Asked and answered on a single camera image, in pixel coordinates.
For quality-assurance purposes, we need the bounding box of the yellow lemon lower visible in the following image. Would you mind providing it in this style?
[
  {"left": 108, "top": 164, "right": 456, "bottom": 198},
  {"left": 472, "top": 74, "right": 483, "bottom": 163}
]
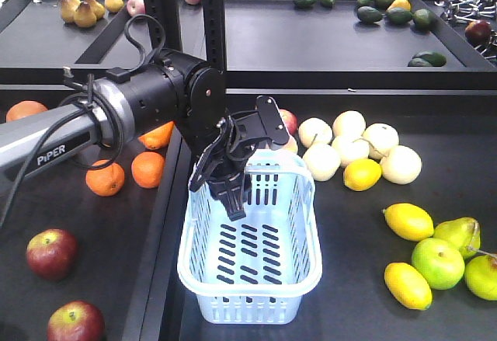
[{"left": 384, "top": 263, "right": 433, "bottom": 311}]

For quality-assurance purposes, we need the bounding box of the orange beside divider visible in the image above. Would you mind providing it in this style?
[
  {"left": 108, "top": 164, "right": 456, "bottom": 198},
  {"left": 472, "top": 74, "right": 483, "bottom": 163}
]
[{"left": 131, "top": 151, "right": 165, "bottom": 189}]

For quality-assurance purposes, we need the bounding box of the dark red apple near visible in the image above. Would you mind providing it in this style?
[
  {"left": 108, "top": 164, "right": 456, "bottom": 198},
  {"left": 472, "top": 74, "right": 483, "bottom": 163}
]
[{"left": 47, "top": 301, "right": 105, "bottom": 341}]

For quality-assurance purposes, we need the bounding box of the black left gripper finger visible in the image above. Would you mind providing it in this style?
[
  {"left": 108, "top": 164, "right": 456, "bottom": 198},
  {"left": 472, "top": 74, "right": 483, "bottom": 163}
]
[{"left": 221, "top": 186, "right": 246, "bottom": 221}]

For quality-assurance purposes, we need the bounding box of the yellow lemon upper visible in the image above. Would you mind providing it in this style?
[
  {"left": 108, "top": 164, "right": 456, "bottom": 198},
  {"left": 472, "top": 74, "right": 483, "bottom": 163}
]
[{"left": 343, "top": 158, "right": 382, "bottom": 191}]

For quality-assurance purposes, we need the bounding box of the pink peach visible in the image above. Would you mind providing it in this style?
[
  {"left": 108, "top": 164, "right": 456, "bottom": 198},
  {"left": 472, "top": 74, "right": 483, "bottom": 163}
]
[{"left": 282, "top": 135, "right": 298, "bottom": 154}]

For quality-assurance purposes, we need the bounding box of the red apple behind basket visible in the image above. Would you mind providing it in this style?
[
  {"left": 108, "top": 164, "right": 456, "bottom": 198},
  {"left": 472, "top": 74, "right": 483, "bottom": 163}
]
[{"left": 279, "top": 109, "right": 297, "bottom": 136}]

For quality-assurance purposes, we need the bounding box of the black perforated upright post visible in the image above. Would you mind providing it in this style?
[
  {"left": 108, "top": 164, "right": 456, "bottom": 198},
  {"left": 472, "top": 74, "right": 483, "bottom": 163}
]
[{"left": 144, "top": 0, "right": 227, "bottom": 81}]

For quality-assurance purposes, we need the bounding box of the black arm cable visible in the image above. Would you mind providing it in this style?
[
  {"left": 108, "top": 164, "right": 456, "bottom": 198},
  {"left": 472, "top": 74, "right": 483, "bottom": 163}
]
[{"left": 0, "top": 13, "right": 167, "bottom": 229}]

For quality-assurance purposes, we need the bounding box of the green pear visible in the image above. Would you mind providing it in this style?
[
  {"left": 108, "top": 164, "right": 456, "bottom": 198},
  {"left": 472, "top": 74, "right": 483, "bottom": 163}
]
[{"left": 433, "top": 217, "right": 481, "bottom": 259}]

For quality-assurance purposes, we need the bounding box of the dark red apple far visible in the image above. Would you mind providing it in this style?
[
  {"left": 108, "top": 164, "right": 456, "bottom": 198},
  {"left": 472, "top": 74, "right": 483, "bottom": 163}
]
[{"left": 26, "top": 228, "right": 78, "bottom": 281}]

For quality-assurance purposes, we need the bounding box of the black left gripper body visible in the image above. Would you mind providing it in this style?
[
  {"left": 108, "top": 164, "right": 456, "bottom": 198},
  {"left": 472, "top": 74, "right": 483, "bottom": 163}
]
[{"left": 189, "top": 113, "right": 271, "bottom": 201}]

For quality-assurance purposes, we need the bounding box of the dark green avocado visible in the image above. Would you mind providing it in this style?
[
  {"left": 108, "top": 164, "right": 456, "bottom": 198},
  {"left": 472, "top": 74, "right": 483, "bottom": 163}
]
[{"left": 356, "top": 6, "right": 384, "bottom": 24}]

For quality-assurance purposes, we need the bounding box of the black wrist camera mount plate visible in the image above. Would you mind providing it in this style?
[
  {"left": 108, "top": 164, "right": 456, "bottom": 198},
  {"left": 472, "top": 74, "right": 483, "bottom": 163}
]
[{"left": 255, "top": 96, "right": 290, "bottom": 150}]

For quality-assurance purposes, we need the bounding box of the pale white pear front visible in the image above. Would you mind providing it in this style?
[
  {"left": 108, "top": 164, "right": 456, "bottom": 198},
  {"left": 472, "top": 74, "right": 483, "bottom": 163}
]
[{"left": 302, "top": 143, "right": 341, "bottom": 182}]

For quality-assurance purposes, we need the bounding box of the brown pear cluster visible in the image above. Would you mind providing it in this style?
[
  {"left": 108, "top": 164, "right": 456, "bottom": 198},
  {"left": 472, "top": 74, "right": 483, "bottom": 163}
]
[{"left": 57, "top": 0, "right": 124, "bottom": 29}]

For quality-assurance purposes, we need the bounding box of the yellow lemon middle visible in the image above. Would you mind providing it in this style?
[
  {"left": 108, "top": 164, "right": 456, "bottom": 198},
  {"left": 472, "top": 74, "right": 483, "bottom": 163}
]
[{"left": 382, "top": 203, "right": 434, "bottom": 242}]

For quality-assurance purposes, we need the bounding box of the dark red apple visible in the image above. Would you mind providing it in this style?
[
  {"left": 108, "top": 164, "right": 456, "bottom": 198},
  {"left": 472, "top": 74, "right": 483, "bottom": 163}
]
[
  {"left": 26, "top": 228, "right": 78, "bottom": 281},
  {"left": 47, "top": 301, "right": 105, "bottom": 341}
]

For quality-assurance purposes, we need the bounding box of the yellow lemon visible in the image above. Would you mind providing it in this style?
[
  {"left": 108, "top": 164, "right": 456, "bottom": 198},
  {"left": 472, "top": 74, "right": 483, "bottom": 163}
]
[
  {"left": 382, "top": 203, "right": 434, "bottom": 242},
  {"left": 343, "top": 158, "right": 382, "bottom": 191},
  {"left": 384, "top": 263, "right": 433, "bottom": 311}
]

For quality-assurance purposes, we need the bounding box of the large orange with navel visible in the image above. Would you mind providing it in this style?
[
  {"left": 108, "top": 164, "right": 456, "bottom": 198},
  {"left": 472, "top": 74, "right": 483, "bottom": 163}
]
[{"left": 138, "top": 121, "right": 175, "bottom": 150}]

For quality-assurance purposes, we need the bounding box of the orange front small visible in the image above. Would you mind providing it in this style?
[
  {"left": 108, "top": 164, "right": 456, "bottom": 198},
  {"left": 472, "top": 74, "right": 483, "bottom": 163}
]
[{"left": 85, "top": 162, "right": 125, "bottom": 197}]

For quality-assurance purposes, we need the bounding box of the green apple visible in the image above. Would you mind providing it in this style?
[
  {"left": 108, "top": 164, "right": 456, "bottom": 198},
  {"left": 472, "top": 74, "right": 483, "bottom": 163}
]
[{"left": 411, "top": 238, "right": 465, "bottom": 290}]

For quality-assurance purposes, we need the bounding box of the light blue plastic basket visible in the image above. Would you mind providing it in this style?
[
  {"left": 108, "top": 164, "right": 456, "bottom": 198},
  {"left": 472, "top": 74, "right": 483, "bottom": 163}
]
[{"left": 177, "top": 149, "right": 322, "bottom": 325}]

